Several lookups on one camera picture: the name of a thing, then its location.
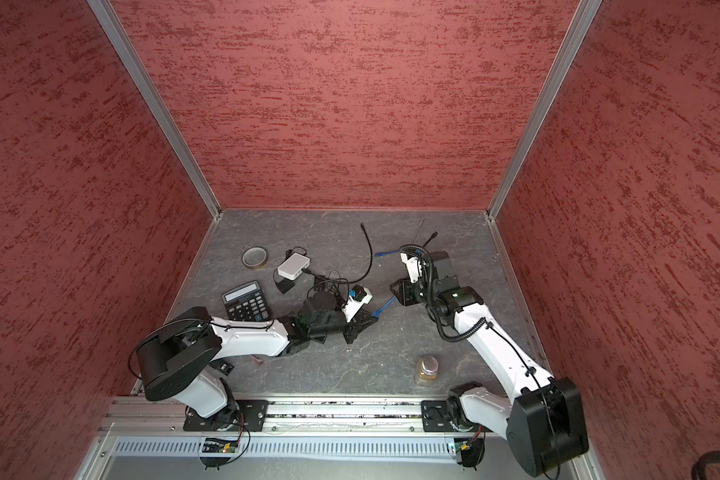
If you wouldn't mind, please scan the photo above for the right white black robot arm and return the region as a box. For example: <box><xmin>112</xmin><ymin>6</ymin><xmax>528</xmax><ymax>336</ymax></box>
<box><xmin>390</xmin><ymin>244</ymin><xmax>590</xmax><ymax>477</ymax></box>

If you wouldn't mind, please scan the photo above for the brown tape roll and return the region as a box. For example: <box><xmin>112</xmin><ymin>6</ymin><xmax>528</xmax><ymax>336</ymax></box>
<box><xmin>241</xmin><ymin>246</ymin><xmax>269</xmax><ymax>270</ymax></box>

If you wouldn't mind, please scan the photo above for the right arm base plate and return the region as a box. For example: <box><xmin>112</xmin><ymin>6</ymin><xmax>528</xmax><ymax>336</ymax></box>
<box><xmin>420</xmin><ymin>397</ymin><xmax>477</xmax><ymax>433</ymax></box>

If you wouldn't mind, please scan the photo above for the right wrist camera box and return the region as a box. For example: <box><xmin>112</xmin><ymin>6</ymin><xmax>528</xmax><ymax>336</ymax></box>
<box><xmin>400</xmin><ymin>249</ymin><xmax>424</xmax><ymax>284</ymax></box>

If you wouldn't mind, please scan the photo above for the black desk calculator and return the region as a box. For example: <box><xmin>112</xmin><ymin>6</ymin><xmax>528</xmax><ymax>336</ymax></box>
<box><xmin>221</xmin><ymin>281</ymin><xmax>273</xmax><ymax>322</ymax></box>

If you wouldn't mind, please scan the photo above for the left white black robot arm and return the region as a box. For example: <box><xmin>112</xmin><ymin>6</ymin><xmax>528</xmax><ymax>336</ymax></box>
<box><xmin>133</xmin><ymin>284</ymin><xmax>378</xmax><ymax>430</ymax></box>

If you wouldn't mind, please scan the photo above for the amber glass jar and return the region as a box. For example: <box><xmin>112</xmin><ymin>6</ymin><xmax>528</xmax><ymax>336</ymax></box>
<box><xmin>414</xmin><ymin>355</ymin><xmax>439</xmax><ymax>386</ymax></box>

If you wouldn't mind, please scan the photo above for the aluminium front rail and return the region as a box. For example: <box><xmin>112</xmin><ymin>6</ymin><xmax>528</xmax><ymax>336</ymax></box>
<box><xmin>95</xmin><ymin>393</ymin><xmax>583</xmax><ymax>437</ymax></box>

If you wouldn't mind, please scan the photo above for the black power adapter with cable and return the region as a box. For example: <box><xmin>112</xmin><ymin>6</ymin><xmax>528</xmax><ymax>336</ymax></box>
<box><xmin>272</xmin><ymin>223</ymin><xmax>374</xmax><ymax>294</ymax></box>

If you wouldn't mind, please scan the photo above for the white slotted cable duct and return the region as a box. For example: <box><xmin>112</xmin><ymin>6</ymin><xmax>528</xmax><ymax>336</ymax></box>
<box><xmin>111</xmin><ymin>436</ymin><xmax>456</xmax><ymax>463</ymax></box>

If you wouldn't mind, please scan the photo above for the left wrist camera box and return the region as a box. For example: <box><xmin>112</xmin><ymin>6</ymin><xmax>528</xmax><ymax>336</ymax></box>
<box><xmin>342</xmin><ymin>284</ymin><xmax>373</xmax><ymax>323</ymax></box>

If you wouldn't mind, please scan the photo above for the black cable bottom right corner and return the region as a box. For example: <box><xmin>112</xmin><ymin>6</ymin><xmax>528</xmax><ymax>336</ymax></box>
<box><xmin>691</xmin><ymin>449</ymin><xmax>720</xmax><ymax>480</ymax></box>

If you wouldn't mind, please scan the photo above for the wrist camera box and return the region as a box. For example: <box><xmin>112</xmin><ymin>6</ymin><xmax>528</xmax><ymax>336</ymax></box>
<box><xmin>400</xmin><ymin>249</ymin><xmax>424</xmax><ymax>284</ymax></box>
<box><xmin>342</xmin><ymin>284</ymin><xmax>373</xmax><ymax>323</ymax></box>

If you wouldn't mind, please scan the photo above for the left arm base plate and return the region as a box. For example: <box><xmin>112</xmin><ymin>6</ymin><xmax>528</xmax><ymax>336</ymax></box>
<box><xmin>183</xmin><ymin>400</ymin><xmax>269</xmax><ymax>434</ymax></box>

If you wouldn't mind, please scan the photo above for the white network switch box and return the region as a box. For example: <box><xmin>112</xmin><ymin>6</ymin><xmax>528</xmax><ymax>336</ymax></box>
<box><xmin>277</xmin><ymin>253</ymin><xmax>311</xmax><ymax>281</ymax></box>

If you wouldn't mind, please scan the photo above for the metal frame post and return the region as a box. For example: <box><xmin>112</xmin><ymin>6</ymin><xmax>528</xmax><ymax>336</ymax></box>
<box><xmin>487</xmin><ymin>0</ymin><xmax>602</xmax><ymax>222</ymax></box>
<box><xmin>87</xmin><ymin>0</ymin><xmax>223</xmax><ymax>221</ymax></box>

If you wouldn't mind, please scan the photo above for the blue ethernet cable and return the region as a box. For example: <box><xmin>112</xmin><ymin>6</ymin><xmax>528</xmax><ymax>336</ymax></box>
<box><xmin>371</xmin><ymin>249</ymin><xmax>403</xmax><ymax>318</ymax></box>

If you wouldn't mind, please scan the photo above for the left metal frame post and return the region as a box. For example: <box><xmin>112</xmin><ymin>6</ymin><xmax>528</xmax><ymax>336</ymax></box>
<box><xmin>87</xmin><ymin>0</ymin><xmax>223</xmax><ymax>221</ymax></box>

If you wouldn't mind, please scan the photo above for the right metal frame post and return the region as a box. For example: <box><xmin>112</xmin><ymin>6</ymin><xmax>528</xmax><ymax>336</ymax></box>
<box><xmin>487</xmin><ymin>0</ymin><xmax>602</xmax><ymax>222</ymax></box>

